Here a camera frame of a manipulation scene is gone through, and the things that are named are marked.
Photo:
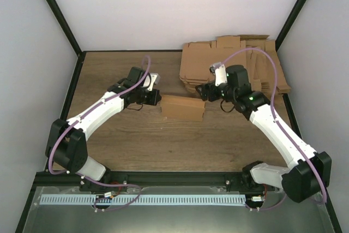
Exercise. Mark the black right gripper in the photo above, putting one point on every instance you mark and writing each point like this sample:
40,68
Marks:
208,88

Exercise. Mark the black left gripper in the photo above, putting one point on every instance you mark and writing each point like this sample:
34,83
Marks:
156,97

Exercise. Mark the cardboard box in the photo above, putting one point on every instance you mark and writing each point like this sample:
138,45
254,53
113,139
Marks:
182,108

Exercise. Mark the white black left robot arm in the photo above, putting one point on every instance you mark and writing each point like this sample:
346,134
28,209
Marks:
67,142

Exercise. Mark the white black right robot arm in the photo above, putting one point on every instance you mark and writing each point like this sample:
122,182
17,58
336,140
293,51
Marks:
306,173

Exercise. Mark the stack of flat cardboard blanks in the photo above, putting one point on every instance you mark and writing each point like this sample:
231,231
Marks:
198,56

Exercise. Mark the grey metal front plate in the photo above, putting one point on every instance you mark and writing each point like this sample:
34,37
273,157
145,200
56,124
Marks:
277,215

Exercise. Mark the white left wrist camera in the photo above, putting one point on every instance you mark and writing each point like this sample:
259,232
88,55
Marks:
151,80

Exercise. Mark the light blue slotted cable duct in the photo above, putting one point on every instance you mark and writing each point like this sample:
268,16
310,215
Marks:
145,200

